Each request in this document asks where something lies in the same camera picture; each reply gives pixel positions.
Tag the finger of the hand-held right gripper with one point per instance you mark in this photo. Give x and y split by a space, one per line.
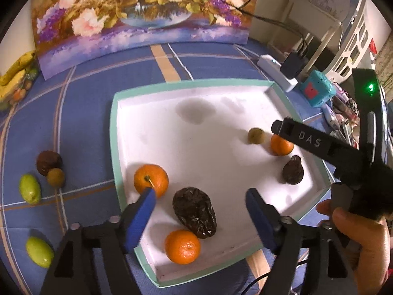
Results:
307 138

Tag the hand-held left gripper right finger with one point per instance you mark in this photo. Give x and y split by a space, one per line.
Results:
261 218

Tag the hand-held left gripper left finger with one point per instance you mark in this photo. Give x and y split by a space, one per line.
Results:
139 218

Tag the pointed dark date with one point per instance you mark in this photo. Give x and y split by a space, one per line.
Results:
293 170

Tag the orange with stem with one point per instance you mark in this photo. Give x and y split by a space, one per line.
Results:
152 178

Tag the small brown longan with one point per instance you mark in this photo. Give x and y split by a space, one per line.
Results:
56 177
256 135

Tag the large wrinkled dark date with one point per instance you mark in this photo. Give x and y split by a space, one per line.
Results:
195 212

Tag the white tray with teal rim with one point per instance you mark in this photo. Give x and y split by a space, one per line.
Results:
199 147

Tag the person's right hand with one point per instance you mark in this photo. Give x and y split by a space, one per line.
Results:
365 239

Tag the pile of small packets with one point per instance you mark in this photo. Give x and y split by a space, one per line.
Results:
342 113

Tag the teal box with red label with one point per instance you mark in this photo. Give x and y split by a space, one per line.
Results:
317 88

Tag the white power strip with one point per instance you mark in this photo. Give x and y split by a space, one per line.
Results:
276 70

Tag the large green jujube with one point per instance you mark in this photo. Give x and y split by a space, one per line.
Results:
39 252

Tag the round dark date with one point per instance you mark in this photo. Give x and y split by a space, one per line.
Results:
48 161

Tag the small green jujube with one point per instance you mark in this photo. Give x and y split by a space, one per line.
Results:
30 189

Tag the glass fruit bowl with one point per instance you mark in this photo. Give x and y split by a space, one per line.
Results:
26 81

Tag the yellow banana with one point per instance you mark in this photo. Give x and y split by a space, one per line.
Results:
18 66
12 86

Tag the flower painting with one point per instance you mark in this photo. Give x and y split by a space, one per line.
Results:
138 15

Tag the white furniture frame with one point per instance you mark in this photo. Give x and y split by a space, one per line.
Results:
330 35

